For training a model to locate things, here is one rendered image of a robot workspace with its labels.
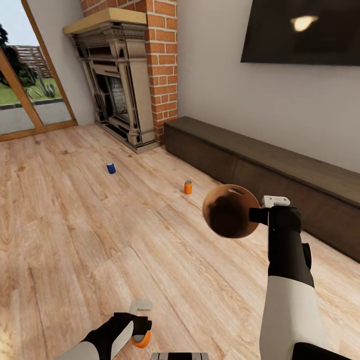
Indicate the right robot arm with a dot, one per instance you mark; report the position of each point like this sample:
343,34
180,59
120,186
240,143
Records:
291,327

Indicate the trash can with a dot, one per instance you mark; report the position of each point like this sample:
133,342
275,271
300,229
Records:
226,211

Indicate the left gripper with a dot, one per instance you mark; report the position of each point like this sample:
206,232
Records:
141,325

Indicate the can of soda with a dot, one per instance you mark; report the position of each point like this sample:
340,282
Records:
111,167
141,341
188,187

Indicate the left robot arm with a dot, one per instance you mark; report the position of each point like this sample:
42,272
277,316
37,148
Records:
109,339

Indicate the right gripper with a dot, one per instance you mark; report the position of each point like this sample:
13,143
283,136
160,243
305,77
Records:
256,215

